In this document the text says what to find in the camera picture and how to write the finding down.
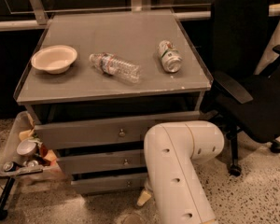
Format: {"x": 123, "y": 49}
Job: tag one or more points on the black bin stand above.
{"x": 4, "y": 196}

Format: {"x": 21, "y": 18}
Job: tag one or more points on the small can in bin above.
{"x": 9, "y": 166}

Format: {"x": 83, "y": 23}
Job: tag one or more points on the green white soda can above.
{"x": 170, "y": 58}

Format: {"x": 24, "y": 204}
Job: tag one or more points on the metal railing bar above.
{"x": 21, "y": 24}

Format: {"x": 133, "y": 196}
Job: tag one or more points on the grey drawer cabinet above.
{"x": 85, "y": 93}

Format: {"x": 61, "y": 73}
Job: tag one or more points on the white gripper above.
{"x": 148, "y": 187}

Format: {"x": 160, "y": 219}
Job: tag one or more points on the grey top drawer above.
{"x": 97, "y": 132}

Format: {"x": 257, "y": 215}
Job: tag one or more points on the white paper bowl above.
{"x": 54, "y": 59}

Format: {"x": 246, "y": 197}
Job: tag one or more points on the grey drawer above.
{"x": 101, "y": 162}
{"x": 97, "y": 132}
{"x": 109, "y": 183}

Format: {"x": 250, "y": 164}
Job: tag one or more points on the clear plastic water bottle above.
{"x": 115, "y": 66}

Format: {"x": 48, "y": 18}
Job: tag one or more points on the black office chair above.
{"x": 246, "y": 102}

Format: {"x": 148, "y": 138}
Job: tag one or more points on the grey middle drawer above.
{"x": 101, "y": 162}

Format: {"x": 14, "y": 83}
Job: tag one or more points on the grey bottom drawer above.
{"x": 109, "y": 183}

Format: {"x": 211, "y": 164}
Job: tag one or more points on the silver can in bin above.
{"x": 27, "y": 148}

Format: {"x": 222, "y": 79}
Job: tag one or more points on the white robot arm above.
{"x": 170, "y": 150}

